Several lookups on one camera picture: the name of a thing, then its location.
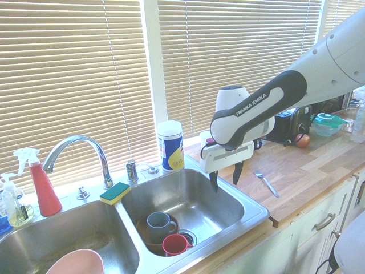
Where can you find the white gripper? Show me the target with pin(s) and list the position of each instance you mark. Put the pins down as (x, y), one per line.
(228, 155)

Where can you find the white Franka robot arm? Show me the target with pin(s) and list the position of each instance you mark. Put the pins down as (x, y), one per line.
(256, 114)

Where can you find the stainless steel double sink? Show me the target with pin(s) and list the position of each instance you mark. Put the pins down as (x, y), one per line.
(185, 194)

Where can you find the metal sink drain strainer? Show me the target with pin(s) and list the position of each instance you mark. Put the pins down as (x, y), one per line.
(189, 238)

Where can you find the white sink sprayer cap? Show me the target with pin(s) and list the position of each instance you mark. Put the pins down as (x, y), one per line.
(151, 170)

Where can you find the Lysol wipes canister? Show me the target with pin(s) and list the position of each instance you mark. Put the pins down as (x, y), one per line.
(171, 148)

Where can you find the grey ceramic mug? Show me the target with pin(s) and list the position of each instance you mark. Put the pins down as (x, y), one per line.
(158, 225)

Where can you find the red mug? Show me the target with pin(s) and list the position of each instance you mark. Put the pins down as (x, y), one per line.
(174, 245)

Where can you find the red apple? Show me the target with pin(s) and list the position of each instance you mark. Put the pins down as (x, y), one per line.
(303, 140)

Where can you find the black toaster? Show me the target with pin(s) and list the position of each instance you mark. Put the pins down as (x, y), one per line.
(293, 122)

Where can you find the brown wooden bowl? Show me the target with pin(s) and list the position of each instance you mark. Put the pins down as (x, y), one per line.
(142, 228)

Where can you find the green and yellow sponge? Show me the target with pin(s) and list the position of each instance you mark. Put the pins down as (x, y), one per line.
(115, 192)

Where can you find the clear container with green lid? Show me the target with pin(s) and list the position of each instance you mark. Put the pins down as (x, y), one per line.
(328, 124)

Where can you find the beige window blind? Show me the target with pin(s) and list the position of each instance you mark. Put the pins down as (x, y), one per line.
(71, 85)
(228, 57)
(342, 14)

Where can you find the chrome faucet knob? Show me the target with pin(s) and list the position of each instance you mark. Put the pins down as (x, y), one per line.
(83, 194)

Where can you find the clear plastic water bottle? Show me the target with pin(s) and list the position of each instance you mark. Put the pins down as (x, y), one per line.
(358, 122)

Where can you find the chrome curved faucet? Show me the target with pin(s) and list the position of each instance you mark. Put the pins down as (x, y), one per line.
(85, 141)

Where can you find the pink plastic bowl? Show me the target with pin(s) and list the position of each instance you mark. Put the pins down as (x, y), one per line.
(77, 262)

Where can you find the red spray bottle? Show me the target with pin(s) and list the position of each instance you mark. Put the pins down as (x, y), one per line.
(45, 191)

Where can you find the round bottle with yellow liquid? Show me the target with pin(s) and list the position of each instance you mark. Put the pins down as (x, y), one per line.
(22, 214)

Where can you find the clear pump soap bottle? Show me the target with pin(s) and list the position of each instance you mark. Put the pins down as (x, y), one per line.
(8, 197)

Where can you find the blue dish item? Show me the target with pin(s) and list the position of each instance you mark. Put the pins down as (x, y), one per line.
(3, 224)

